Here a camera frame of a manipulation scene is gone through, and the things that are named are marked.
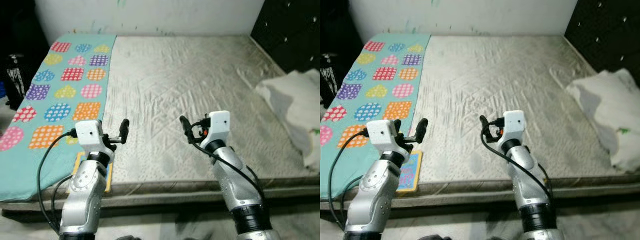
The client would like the colourful children's book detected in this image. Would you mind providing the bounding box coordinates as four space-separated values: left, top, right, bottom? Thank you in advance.
395 149 423 193
71 151 114 194

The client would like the white pillow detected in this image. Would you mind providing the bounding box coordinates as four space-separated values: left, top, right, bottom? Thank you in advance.
255 69 321 171
565 69 640 173

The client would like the grey patterned mattress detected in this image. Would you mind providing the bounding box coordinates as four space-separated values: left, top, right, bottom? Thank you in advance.
0 34 321 211
320 34 640 203

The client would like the teal patterned blanket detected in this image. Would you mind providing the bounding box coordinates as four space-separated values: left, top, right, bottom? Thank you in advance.
0 32 117 203
320 32 432 201

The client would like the black patterned bag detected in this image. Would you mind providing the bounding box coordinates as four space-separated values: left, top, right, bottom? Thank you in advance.
320 52 343 108
4 52 32 110

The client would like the black tufted headboard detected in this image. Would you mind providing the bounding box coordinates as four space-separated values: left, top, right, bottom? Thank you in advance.
250 0 321 76
564 0 640 86

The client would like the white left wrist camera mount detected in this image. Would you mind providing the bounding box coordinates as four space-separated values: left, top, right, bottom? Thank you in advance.
366 119 398 151
74 119 105 151

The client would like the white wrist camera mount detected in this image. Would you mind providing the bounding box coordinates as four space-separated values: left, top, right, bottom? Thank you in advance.
502 110 526 142
366 119 398 151
74 119 105 151
205 110 231 143

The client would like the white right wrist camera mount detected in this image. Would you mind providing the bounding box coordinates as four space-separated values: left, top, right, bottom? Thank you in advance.
502 110 526 142
205 110 231 143

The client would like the black bed frame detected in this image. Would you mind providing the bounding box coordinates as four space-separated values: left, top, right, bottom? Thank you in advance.
320 187 640 216
0 192 321 221

